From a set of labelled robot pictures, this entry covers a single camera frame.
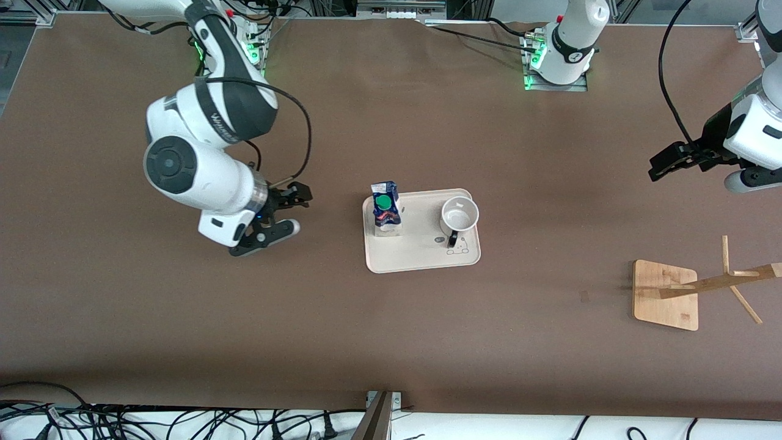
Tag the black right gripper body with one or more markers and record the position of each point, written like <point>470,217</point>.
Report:
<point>281,198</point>

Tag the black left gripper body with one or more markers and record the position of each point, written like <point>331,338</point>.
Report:
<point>713,133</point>

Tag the blue white milk carton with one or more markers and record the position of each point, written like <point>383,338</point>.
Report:
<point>385,211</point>

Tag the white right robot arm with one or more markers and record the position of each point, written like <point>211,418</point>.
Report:
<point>201,177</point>

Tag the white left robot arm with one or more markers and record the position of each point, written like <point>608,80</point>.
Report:
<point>571,49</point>

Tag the beige rabbit print tray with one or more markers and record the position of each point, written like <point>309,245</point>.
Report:
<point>415,250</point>

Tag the wooden mug tree stand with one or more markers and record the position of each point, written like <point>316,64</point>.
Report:
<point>666,305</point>

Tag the grey power strip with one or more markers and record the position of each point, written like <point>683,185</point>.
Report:
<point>400,9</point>

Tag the aluminium frame corner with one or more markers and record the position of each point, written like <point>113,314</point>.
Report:
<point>748,32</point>
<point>47,17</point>

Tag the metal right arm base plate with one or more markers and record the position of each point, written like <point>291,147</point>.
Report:
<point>261,61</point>

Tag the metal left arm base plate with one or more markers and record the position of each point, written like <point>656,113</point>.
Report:
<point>553,87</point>

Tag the metal post bracket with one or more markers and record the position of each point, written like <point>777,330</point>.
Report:
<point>397,400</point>

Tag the aluminium frame post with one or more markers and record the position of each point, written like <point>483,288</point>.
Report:
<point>376,421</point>

